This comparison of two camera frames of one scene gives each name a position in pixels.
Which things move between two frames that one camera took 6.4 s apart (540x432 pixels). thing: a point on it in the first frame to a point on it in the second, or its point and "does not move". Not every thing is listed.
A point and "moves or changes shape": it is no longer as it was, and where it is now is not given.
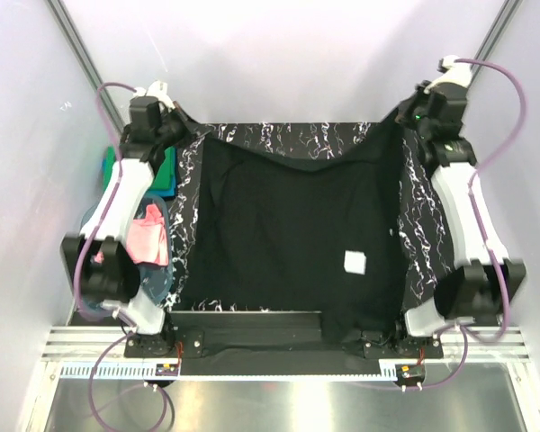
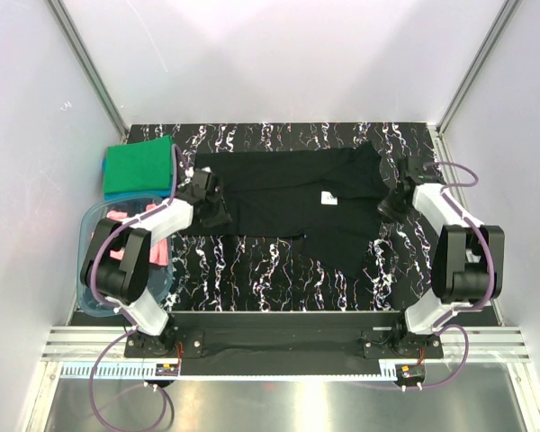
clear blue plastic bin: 154,279 does not move
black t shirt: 325,239 moves or changes shape
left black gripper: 188,127 to 221,215
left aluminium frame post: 88,61 does not move
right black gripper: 420,94 to 383,208
